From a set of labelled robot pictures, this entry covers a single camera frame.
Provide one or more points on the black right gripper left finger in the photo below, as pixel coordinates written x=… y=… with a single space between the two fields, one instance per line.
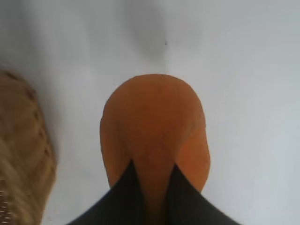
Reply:
x=122 y=201

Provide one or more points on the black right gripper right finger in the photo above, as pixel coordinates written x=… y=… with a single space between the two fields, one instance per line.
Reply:
x=187 y=206

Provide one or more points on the tan woven wicker basket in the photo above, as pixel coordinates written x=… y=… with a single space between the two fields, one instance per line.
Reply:
x=23 y=152

